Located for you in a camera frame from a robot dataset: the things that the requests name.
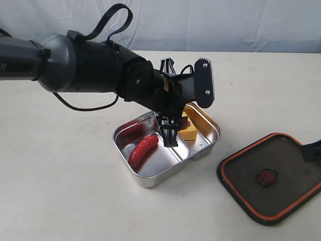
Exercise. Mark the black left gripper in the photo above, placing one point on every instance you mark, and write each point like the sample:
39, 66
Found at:
151, 90

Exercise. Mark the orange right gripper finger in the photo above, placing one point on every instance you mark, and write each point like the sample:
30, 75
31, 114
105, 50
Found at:
311, 153

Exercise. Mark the yellow cheese wedge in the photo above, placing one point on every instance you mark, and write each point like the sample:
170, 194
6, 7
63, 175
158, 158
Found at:
189, 134

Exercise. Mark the red sausage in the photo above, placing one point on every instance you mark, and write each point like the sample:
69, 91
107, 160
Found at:
141, 149

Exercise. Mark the dark transparent lid orange valve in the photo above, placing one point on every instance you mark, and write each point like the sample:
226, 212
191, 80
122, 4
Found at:
269, 179

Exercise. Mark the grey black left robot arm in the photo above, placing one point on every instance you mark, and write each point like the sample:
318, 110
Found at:
65, 65

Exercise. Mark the steel two-compartment lunch box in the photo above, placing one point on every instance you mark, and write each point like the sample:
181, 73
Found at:
160, 162

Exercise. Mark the light blue backdrop cloth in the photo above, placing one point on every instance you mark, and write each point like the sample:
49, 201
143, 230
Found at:
235, 26

